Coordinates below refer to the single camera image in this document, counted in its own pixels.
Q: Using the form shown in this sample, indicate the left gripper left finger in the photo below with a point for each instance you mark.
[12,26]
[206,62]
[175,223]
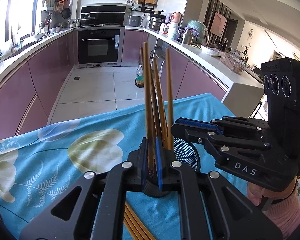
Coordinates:
[93,206]

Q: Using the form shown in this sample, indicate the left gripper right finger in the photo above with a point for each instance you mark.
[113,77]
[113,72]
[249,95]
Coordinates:
[210,207]

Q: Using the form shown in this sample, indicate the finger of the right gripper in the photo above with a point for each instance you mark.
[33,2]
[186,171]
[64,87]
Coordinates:
[224,148]
[227,126]

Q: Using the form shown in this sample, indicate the dark bamboo chopstick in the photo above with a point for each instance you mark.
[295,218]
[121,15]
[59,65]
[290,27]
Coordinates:
[156,119]

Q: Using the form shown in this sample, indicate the bamboo chopstick red end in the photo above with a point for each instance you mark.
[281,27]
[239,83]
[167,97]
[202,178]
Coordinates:
[148,107]

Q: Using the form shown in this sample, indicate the pink right sleeve forearm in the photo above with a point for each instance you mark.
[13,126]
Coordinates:
[286,214]

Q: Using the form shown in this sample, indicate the purple kitchen cabinets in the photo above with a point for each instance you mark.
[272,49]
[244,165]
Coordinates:
[41,87]

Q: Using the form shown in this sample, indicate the right hand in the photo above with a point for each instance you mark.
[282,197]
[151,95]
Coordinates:
[255,193]

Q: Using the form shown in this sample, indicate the black mesh utensil holder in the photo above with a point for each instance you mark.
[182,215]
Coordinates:
[184,152]

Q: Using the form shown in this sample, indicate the blue floral tablecloth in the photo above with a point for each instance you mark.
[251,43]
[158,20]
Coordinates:
[36,167]

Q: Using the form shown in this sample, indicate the plastic water bottle on floor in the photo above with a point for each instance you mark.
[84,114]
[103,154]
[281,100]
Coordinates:
[139,82]

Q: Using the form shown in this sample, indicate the steel pot on counter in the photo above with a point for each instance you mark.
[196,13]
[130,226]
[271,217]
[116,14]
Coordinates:
[155,23]

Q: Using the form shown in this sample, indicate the black built-in oven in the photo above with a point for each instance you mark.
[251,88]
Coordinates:
[99,45]

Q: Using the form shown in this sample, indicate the black range hood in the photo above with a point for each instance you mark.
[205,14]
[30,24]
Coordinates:
[103,14]

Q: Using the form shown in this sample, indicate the black frying pan hanging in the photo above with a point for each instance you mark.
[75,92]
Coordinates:
[66,13]

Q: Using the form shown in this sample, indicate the black right camera housing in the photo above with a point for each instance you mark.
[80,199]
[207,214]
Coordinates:
[281,80]

